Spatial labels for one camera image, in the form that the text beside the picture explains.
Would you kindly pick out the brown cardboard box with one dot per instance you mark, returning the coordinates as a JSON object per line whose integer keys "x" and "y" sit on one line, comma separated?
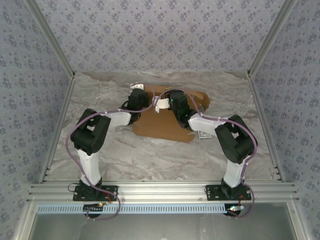
{"x": 160, "y": 125}

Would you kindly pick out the blue playing card deck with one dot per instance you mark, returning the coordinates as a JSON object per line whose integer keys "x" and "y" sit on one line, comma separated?
{"x": 203, "y": 135}

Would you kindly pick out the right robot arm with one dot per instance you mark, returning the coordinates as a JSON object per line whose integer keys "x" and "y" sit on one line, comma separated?
{"x": 235, "y": 142}

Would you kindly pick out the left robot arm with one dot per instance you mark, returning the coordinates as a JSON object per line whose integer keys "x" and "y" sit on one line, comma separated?
{"x": 88, "y": 160}

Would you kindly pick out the small black circuit board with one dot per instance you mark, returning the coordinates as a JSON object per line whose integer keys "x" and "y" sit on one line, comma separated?
{"x": 93, "y": 208}
{"x": 235, "y": 209}

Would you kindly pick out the aluminium table side rail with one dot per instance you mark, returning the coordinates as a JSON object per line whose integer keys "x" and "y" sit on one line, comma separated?
{"x": 266, "y": 130}
{"x": 56, "y": 130}

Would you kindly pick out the aluminium frame crossbar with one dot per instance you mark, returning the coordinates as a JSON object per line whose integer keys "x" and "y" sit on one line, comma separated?
{"x": 160, "y": 191}

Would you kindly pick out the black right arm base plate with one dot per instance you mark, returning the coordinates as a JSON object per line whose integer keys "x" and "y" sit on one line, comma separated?
{"x": 212, "y": 193}

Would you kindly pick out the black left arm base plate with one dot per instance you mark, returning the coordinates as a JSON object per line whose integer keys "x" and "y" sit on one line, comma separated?
{"x": 110, "y": 193}

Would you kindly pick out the aluminium frame post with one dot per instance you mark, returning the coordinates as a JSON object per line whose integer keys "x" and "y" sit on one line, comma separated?
{"x": 51, "y": 40}
{"x": 271, "y": 37}

